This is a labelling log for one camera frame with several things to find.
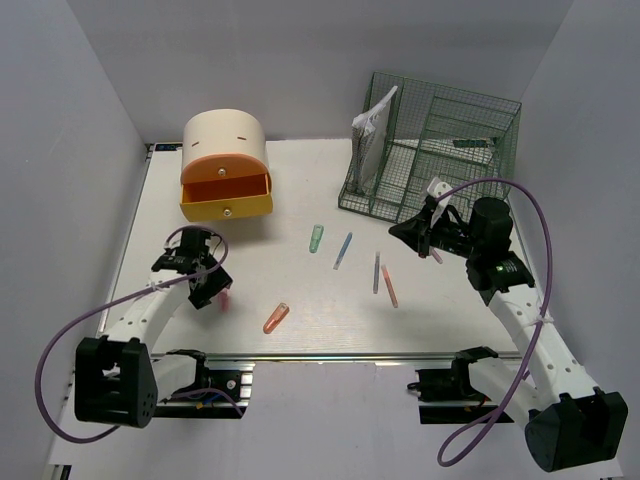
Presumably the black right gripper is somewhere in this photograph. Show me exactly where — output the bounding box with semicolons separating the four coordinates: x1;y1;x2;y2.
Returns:
390;204;483;259

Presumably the cream round drawer box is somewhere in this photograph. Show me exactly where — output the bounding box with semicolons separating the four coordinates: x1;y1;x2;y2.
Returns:
180;109;273;222

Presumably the green transparent correction tape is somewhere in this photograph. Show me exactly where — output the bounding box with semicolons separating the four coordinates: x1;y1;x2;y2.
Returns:
309;224;324;254

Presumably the grey white manual booklet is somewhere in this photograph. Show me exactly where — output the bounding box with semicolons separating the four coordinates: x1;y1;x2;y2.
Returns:
351;85;398;194

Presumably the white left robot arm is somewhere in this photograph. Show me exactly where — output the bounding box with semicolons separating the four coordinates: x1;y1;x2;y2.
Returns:
74;226;233;428

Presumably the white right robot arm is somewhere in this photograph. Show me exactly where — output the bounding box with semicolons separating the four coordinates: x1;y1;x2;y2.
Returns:
389;197;628;472

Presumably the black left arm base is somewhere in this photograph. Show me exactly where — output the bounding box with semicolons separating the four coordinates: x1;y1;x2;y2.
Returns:
153;368;253;420

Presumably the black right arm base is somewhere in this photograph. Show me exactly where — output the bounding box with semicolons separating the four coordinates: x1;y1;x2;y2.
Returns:
407;369;496;425

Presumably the pink purple highlighter pen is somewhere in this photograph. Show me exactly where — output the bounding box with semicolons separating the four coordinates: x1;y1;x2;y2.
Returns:
429;249;443;264

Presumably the pink transparent correction tape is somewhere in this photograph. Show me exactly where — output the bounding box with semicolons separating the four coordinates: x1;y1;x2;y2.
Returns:
217;289;230;312

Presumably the orange highlighter pen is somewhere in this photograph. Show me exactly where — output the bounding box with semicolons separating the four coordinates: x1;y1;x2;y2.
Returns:
381;265;399;308

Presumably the blue highlighter pen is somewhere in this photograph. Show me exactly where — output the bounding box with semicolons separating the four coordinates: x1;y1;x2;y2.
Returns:
333;232;353;270

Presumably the orange transparent correction tape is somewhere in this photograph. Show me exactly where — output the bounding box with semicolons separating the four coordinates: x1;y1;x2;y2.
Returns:
263;302;290;334

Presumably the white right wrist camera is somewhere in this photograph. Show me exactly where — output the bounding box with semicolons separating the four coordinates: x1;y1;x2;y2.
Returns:
426;177;452;227

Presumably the green wire mesh organizer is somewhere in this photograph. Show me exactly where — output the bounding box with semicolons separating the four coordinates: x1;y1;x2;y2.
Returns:
338;72;522;223

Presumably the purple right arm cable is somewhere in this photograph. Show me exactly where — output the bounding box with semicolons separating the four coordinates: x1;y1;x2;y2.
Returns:
437;177;554;466

